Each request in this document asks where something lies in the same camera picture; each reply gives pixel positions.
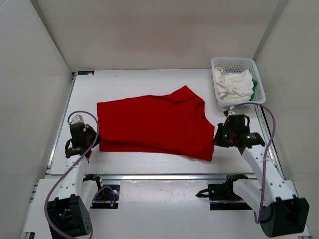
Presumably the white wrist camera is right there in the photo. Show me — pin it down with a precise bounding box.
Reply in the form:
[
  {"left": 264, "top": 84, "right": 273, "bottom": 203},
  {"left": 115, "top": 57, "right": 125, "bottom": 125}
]
[
  {"left": 69, "top": 114, "right": 84, "bottom": 125},
  {"left": 223, "top": 106, "right": 237, "bottom": 117}
]

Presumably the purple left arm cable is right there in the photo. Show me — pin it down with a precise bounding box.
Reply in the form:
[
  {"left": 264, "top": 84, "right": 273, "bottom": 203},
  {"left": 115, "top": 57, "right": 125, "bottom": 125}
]
[{"left": 44, "top": 111, "right": 117, "bottom": 239}]

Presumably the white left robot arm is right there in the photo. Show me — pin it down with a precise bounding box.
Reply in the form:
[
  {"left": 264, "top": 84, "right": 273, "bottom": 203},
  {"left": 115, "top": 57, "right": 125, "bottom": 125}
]
[{"left": 47, "top": 122, "right": 105, "bottom": 239}]

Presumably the red t-shirt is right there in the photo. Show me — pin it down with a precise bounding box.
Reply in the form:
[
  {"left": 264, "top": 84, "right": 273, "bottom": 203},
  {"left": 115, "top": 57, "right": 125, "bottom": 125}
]
[{"left": 97, "top": 86, "right": 215, "bottom": 161}]

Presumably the white t-shirt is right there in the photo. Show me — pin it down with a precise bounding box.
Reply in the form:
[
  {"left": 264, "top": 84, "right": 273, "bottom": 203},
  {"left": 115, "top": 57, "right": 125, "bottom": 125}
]
[{"left": 214, "top": 67, "right": 254, "bottom": 101}]

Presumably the aluminium table frame rail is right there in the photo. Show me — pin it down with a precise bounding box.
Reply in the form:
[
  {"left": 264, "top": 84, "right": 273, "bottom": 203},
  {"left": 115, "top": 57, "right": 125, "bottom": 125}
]
[{"left": 254, "top": 105, "right": 285, "bottom": 179}]

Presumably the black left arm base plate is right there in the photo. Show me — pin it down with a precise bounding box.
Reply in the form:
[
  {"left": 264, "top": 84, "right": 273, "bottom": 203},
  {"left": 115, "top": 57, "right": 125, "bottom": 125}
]
[{"left": 90, "top": 182, "right": 120, "bottom": 209}]

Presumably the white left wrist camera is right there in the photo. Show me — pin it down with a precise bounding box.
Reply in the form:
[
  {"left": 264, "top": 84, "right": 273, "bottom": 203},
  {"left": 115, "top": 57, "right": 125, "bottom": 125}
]
[{"left": 69, "top": 114, "right": 84, "bottom": 125}]

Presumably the small dark table label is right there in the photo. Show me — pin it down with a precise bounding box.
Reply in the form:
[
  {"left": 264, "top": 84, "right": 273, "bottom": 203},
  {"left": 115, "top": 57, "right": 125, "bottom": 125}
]
[{"left": 77, "top": 71, "right": 95, "bottom": 75}]

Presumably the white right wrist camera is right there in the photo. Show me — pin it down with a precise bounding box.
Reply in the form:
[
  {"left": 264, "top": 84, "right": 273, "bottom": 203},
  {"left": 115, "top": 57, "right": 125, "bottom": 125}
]
[{"left": 223, "top": 106, "right": 237, "bottom": 117}]

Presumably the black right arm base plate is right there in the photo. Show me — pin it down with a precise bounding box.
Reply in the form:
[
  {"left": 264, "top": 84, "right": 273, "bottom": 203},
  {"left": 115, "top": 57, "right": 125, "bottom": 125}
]
[{"left": 196, "top": 183, "right": 252, "bottom": 211}]

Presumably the green t-shirt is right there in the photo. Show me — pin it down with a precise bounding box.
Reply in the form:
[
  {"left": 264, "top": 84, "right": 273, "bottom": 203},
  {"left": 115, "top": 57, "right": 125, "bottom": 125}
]
[{"left": 250, "top": 79, "right": 258, "bottom": 101}]

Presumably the white plastic laundry basket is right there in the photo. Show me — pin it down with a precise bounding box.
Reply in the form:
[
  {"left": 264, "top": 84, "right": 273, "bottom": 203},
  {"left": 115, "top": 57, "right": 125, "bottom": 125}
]
[{"left": 211, "top": 57, "right": 266, "bottom": 108}]

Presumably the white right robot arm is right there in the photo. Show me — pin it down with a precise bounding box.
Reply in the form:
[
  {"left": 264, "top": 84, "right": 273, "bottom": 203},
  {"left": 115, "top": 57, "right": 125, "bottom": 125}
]
[{"left": 213, "top": 115, "right": 310, "bottom": 238}]

